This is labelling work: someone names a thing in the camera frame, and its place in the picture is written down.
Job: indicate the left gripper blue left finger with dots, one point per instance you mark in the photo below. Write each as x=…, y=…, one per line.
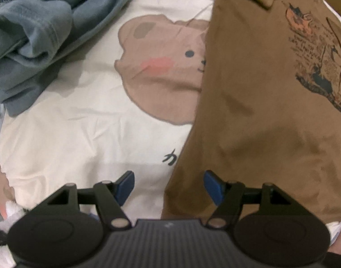
x=110, y=197

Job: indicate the blue denim garment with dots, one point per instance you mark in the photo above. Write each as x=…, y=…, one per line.
x=36, y=34

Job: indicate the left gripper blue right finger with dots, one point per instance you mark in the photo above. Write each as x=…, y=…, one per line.
x=227, y=196

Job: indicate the brown printed t-shirt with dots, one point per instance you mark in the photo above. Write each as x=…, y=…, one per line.
x=270, y=107

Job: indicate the cream bear print bedsheet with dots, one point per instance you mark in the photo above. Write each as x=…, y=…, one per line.
x=127, y=101

